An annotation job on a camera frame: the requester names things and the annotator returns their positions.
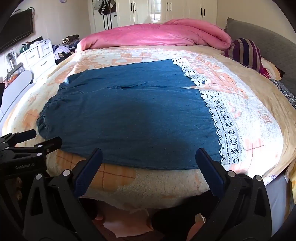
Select pile of clothes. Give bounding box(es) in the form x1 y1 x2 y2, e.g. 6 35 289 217
52 44 77 64

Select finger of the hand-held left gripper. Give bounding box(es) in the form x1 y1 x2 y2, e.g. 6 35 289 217
0 129 37 147
7 136 63 160

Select brown patterned cloth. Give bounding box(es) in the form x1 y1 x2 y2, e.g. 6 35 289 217
62 34 80 45

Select grey mattress side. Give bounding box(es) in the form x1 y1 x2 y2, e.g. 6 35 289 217
266 171 292 234

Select blue floral cloth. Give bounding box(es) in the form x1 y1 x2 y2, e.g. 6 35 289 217
270 79 296 108

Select white wardrobe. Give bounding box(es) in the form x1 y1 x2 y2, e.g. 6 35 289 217
117 0 218 25

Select grey quilted headboard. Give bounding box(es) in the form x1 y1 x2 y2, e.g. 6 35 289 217
225 18 296 81

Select black hanging bag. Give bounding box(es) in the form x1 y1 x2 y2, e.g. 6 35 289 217
98 0 109 15

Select cream pillow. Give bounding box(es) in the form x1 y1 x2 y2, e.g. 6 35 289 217
260 57 282 80

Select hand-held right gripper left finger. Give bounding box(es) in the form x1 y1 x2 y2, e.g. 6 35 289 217
23 148 107 241

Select orange printed fleece blanket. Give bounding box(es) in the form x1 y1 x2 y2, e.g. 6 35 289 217
5 45 289 209

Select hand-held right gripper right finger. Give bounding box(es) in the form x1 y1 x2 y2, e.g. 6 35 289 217
195 148 272 241

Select pink cloth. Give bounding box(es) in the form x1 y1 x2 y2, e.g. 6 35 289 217
92 202 162 238

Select black television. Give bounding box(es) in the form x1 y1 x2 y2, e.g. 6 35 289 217
0 8 34 54

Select purple striped pillow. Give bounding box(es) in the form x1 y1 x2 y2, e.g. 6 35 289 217
223 38 263 71

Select pink quilt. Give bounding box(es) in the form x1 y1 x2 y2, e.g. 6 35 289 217
75 19 233 51

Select white door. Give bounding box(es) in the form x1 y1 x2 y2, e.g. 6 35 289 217
89 0 118 33

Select blue pants with lace hem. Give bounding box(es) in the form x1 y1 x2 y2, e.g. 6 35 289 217
37 59 243 171

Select white drawer cabinet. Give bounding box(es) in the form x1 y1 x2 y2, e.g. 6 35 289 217
15 38 57 82

